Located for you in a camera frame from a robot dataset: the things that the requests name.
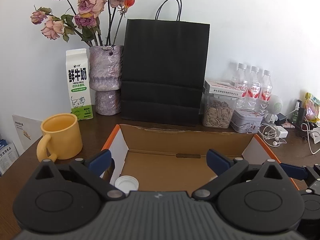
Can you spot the yellow ceramic mug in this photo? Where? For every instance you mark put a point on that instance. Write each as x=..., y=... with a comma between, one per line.
x=61, y=138

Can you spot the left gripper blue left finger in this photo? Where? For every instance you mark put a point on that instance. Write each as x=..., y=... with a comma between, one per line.
x=90, y=170

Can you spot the black paper bag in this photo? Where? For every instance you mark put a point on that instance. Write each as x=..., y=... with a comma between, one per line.
x=164, y=64

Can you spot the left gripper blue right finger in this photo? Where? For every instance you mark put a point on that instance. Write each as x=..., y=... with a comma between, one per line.
x=228, y=172

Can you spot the middle water bottle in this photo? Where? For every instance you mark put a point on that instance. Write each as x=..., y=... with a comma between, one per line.
x=253, y=90

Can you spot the white flat box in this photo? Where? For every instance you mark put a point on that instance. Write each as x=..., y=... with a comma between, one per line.
x=222, y=88

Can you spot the purple ceramic vase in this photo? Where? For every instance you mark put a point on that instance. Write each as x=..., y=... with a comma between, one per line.
x=105, y=78

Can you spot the clear seed container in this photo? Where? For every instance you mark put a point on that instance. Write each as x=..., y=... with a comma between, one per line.
x=218, y=110

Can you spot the black power adapter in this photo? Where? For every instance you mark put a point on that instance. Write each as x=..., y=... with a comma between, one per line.
x=281, y=119

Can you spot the grey metal tin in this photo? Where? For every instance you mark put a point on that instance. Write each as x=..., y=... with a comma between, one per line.
x=245, y=121

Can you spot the white charger block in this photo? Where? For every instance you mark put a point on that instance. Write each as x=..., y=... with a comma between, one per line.
x=280, y=132

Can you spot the white booklet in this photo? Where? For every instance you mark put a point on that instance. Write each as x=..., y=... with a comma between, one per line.
x=27, y=132

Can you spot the white robot figurine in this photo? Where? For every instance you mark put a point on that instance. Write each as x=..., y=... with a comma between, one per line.
x=274, y=107

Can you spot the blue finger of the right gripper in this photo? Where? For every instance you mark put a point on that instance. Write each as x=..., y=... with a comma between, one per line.
x=295, y=172

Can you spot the white green milk carton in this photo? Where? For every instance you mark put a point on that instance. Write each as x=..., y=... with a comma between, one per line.
x=78, y=83

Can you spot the water bottle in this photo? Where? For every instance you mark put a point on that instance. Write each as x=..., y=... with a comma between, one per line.
x=253, y=90
x=240, y=81
x=265, y=92

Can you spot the dried rose bouquet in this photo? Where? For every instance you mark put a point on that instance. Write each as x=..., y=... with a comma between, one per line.
x=84, y=21

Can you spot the left water bottle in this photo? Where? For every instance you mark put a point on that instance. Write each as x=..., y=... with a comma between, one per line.
x=240, y=81

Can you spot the white jar lid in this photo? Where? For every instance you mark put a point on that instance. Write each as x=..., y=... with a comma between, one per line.
x=126, y=184

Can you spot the white earphones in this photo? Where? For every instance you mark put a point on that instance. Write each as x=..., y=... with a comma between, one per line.
x=267, y=132

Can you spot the right water bottle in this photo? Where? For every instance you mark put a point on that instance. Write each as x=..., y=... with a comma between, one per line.
x=265, y=92

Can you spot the red cardboard box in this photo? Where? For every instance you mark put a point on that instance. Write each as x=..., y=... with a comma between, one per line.
x=173, y=160

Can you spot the yellow snack packet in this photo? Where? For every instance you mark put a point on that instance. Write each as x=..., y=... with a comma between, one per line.
x=311, y=106

